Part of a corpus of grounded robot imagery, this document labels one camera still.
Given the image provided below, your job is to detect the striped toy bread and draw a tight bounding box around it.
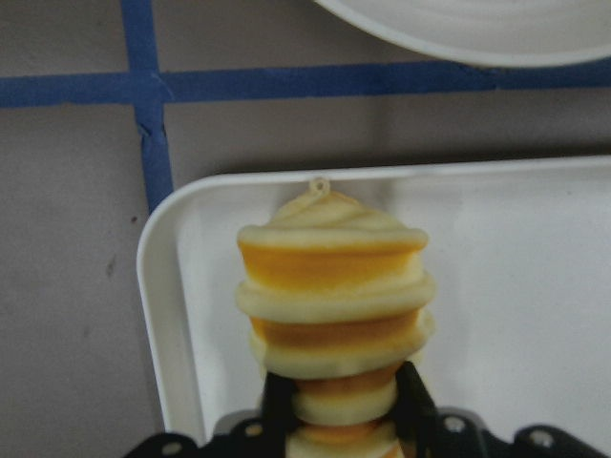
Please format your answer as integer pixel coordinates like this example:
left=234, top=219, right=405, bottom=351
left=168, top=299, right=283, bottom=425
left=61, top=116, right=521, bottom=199
left=236, top=178, right=435, bottom=457

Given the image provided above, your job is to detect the white rectangular tray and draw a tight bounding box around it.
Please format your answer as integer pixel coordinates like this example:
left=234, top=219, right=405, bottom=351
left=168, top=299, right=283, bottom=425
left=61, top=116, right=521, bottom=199
left=137, top=156, right=610, bottom=452

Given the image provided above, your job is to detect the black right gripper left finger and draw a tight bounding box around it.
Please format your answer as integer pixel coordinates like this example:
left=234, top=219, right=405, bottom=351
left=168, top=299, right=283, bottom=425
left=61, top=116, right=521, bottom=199
left=261, top=372, right=300, bottom=457

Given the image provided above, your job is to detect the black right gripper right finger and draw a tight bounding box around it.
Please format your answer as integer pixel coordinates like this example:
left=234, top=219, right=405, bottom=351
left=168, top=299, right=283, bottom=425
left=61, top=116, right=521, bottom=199
left=390, top=362, right=437, bottom=457

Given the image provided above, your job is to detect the cream plate under lemon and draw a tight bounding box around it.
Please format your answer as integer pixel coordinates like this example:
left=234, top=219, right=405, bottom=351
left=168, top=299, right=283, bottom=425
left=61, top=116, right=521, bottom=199
left=320, top=0, right=610, bottom=68

